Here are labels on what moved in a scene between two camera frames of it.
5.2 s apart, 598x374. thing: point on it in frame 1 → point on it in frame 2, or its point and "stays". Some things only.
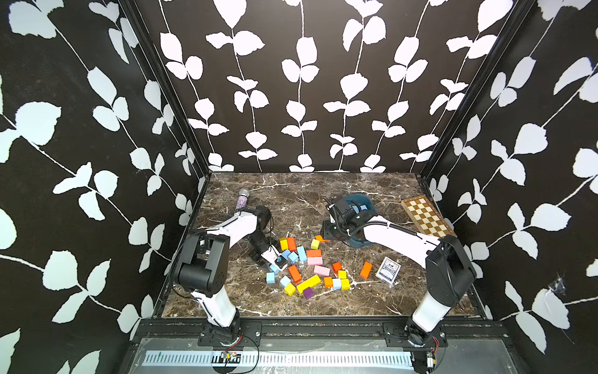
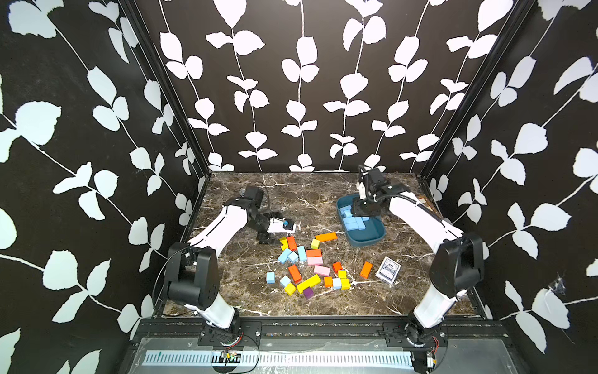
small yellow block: (290, 289) stays
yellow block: (283, 243) stays
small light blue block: (285, 281) stays
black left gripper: (260, 259) → (266, 238)
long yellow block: (309, 283) stays
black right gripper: (325, 231) → (356, 211)
